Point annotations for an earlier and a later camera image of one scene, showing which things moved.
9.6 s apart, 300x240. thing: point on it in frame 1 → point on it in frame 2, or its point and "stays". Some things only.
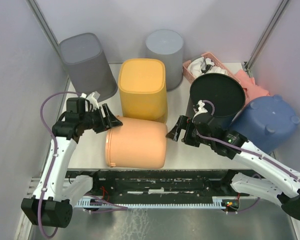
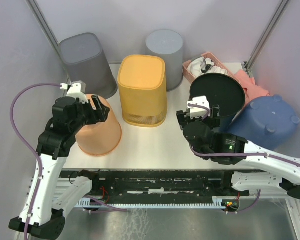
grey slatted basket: [88, 65] stays
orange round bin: [137, 143] → [102, 138]
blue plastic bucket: [268, 122] stays
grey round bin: [167, 45] stays
